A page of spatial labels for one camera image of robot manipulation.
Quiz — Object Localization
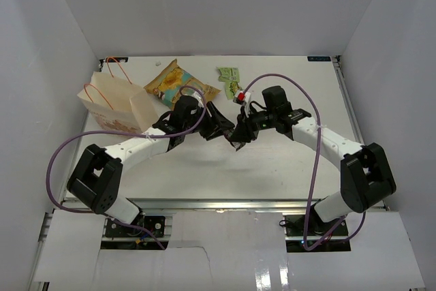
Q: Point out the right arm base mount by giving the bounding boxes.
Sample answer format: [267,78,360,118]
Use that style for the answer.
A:
[279,214,352,253]

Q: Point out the kettle chips bag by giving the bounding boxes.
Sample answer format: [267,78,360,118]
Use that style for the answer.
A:
[144,59,221,109]

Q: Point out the blue table corner label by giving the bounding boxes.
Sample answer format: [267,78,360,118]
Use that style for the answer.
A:
[307,56,331,62]

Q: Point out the beige paper bag orange handles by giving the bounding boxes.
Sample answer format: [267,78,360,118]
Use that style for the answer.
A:
[78,57,158,134]

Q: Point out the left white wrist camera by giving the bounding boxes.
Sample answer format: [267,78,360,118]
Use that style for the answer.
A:
[191,91,202,102]

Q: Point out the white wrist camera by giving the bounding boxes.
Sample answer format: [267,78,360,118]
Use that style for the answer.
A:
[233,90,251,116]
[191,91,202,102]

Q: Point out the brown chocolate bar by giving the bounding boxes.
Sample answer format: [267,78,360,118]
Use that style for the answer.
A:
[223,129,246,151]

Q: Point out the purple cable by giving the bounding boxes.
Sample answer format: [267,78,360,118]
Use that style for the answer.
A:
[46,85,208,250]
[243,73,367,251]

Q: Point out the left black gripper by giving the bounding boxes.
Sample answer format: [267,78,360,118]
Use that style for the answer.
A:
[183,101,234,141]

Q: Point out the light green snack packet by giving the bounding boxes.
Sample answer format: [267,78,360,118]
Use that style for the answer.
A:
[217,67,240,82]

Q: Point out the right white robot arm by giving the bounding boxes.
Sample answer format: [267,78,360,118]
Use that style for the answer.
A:
[229,86,396,236]

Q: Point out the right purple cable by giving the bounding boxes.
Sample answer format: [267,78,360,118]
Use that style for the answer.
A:
[243,73,367,251]

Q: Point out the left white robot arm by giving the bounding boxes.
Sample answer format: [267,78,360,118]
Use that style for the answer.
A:
[67,95,234,236]

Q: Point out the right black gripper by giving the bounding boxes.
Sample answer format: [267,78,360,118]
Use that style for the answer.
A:
[230,106,277,143]

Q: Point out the aluminium table rail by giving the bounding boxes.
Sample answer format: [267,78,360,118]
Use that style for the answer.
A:
[132,199,307,212]

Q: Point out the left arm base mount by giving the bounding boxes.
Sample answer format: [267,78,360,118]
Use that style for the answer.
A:
[103,215,166,243]

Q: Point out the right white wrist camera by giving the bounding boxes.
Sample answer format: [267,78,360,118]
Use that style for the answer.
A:
[233,90,251,116]

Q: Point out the green sour candy packet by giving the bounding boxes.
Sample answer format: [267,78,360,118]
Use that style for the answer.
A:
[224,80,241,100]

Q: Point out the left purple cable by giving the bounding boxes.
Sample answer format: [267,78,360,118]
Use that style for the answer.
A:
[46,85,208,250]

